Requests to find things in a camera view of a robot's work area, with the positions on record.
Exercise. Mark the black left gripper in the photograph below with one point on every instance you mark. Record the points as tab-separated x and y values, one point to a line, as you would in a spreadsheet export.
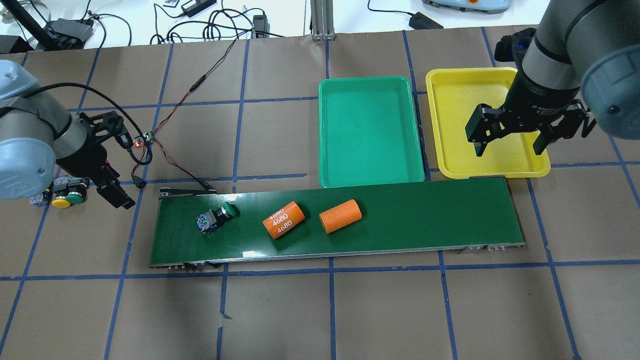
81	161

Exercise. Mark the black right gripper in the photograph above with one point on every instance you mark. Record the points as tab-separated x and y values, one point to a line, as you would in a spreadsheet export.
536	101

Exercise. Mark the yellow push button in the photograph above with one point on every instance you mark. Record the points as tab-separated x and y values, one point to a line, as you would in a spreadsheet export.
54	196

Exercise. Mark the orange cylinder with 4680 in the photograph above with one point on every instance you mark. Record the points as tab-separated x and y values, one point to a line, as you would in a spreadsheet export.
283	220

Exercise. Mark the plain orange cylinder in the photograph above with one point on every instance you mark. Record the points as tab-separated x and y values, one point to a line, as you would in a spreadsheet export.
340	216

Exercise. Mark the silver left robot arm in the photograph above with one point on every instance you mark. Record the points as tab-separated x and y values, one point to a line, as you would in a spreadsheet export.
50	156

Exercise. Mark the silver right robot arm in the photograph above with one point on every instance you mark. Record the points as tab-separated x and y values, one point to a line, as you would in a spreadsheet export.
579	68

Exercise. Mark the small green circuit board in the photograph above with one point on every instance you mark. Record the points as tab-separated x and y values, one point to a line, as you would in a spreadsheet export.
146	138

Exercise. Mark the yellow plastic tray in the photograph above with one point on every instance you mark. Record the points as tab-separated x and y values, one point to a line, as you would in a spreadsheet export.
454	94

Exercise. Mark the green conveyor belt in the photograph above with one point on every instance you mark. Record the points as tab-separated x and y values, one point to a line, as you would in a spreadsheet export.
197	228

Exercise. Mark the black power adapter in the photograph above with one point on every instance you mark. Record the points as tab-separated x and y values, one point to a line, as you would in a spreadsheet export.
419	21

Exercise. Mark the green plastic tray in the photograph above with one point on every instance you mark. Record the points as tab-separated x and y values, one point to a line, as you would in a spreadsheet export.
368	132

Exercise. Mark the black inline switch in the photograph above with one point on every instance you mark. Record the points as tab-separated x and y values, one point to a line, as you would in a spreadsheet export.
138	182

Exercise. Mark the aluminium frame post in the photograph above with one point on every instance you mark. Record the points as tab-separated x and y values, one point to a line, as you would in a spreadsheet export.
322	20

